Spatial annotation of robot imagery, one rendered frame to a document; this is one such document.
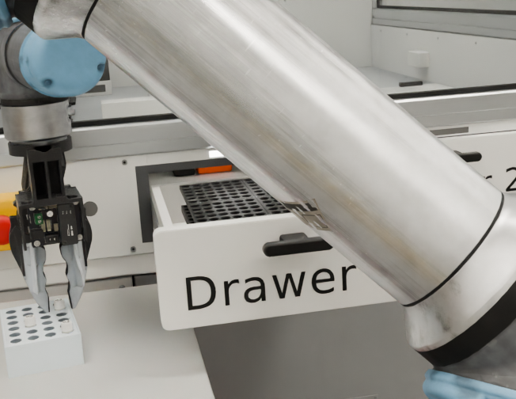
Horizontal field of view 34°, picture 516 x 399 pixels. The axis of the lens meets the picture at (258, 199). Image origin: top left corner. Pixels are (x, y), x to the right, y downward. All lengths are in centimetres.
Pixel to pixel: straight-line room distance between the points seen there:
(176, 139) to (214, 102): 75
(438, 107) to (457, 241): 84
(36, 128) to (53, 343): 24
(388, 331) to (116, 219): 47
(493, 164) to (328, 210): 88
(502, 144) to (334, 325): 38
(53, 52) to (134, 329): 39
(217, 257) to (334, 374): 53
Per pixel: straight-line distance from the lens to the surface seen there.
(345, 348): 135
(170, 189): 122
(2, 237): 115
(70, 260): 104
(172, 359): 98
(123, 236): 122
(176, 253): 87
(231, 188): 115
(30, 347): 98
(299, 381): 136
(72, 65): 83
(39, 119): 95
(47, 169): 95
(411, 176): 44
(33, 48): 83
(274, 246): 85
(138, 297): 117
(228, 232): 88
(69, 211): 96
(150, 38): 45
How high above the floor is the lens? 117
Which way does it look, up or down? 14 degrees down
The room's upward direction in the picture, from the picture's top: 4 degrees counter-clockwise
